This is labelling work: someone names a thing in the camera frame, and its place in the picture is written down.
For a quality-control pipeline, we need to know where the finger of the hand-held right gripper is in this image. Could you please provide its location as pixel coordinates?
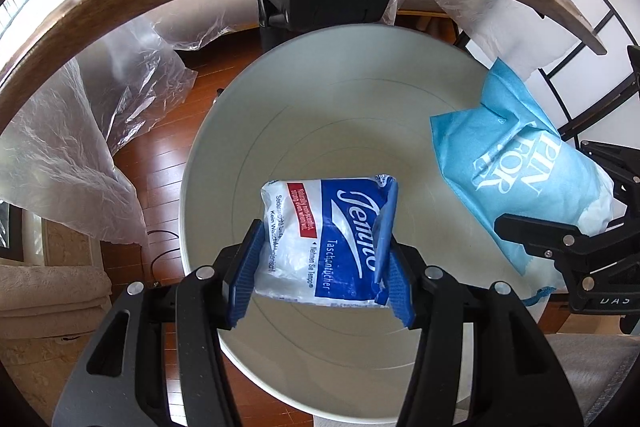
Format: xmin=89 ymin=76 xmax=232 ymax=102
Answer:
xmin=577 ymin=140 xmax=640 ymax=208
xmin=494 ymin=213 xmax=589 ymax=264

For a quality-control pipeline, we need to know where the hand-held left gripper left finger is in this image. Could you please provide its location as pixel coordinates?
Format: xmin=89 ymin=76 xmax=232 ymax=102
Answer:
xmin=52 ymin=219 xmax=264 ymax=427

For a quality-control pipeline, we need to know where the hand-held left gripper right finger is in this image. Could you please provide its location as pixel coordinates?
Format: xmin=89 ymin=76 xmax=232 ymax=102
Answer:
xmin=375 ymin=181 xmax=583 ymax=427

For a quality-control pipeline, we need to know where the light blue paper bag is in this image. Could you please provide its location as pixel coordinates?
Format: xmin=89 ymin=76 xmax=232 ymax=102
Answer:
xmin=430 ymin=58 xmax=617 ymax=308

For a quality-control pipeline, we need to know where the white blue tissue packet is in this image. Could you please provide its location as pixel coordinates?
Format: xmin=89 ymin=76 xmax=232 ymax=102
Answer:
xmin=253 ymin=174 xmax=401 ymax=308

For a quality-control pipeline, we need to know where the white round waste bin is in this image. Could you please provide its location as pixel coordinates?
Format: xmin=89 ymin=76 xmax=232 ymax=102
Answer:
xmin=180 ymin=26 xmax=566 ymax=423

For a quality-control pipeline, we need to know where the grey cloth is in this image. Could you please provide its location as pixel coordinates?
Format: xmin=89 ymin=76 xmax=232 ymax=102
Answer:
xmin=550 ymin=332 xmax=640 ymax=427

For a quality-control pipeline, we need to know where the beige sofa cushion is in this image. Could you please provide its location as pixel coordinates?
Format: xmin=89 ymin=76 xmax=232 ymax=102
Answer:
xmin=0 ymin=257 xmax=114 ymax=339

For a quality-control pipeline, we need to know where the wooden table with plastic cover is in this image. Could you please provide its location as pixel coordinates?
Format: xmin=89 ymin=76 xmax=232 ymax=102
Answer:
xmin=0 ymin=0 xmax=551 ymax=244

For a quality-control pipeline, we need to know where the black table base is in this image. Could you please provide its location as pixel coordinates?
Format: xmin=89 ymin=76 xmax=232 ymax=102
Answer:
xmin=246 ymin=0 xmax=401 ymax=54

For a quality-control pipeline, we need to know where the black floor cable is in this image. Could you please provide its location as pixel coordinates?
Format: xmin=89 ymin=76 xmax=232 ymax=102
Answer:
xmin=145 ymin=229 xmax=182 ymax=284

